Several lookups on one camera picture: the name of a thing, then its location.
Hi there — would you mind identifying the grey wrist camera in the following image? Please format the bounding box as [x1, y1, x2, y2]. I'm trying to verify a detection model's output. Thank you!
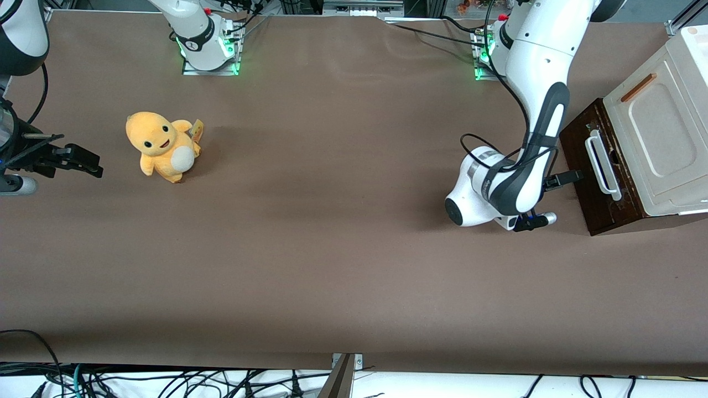
[513, 212, 558, 232]
[0, 174, 38, 196]

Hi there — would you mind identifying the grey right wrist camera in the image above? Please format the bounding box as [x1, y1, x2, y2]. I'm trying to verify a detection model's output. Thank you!
[0, 174, 38, 196]

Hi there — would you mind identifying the white cabinet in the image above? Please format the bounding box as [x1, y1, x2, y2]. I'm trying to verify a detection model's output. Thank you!
[602, 24, 708, 218]

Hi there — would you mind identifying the brown table cover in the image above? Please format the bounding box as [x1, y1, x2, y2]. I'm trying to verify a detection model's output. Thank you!
[0, 10, 708, 378]

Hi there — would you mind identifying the orange-brown cabinet handle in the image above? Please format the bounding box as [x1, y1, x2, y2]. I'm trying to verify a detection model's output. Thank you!
[620, 72, 658, 104]

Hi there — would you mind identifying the black cable on table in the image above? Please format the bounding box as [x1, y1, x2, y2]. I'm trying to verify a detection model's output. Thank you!
[384, 23, 485, 48]
[441, 15, 487, 36]

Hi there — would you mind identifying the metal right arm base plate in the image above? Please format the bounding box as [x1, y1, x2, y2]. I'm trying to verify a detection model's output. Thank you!
[181, 22, 242, 77]

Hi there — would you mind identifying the orange plush toy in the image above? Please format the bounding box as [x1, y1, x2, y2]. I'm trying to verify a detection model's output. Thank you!
[125, 111, 205, 184]

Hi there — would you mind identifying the black looped cable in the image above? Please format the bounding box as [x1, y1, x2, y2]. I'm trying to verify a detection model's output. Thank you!
[0, 329, 66, 398]

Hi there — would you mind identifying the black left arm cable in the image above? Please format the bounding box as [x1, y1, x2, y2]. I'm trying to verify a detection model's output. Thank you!
[460, 0, 560, 173]

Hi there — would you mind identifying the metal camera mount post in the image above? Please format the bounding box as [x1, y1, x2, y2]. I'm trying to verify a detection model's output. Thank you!
[317, 353, 365, 398]

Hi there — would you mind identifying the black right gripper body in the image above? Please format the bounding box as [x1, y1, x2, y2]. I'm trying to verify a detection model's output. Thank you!
[0, 102, 66, 179]

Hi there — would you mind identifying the dark brown wooden drawer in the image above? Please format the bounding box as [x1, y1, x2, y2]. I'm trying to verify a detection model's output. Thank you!
[559, 98, 647, 237]

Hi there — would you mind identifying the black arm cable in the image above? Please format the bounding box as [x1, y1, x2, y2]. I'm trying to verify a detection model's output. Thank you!
[27, 62, 50, 125]
[460, 0, 560, 173]

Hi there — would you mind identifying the aluminium frame bar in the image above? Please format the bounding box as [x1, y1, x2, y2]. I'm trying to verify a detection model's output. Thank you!
[665, 0, 708, 38]

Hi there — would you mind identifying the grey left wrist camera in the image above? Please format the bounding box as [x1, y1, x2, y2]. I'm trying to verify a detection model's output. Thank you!
[513, 212, 558, 232]

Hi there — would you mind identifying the grey power strip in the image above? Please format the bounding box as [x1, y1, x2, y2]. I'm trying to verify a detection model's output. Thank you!
[322, 0, 406, 18]

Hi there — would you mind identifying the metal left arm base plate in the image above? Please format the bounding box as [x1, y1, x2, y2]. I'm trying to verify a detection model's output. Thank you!
[473, 28, 512, 82]

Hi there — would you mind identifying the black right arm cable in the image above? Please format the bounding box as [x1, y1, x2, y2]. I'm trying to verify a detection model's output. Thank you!
[27, 62, 50, 125]

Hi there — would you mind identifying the white drawer handle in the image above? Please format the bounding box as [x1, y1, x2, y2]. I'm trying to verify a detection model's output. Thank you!
[585, 129, 622, 202]

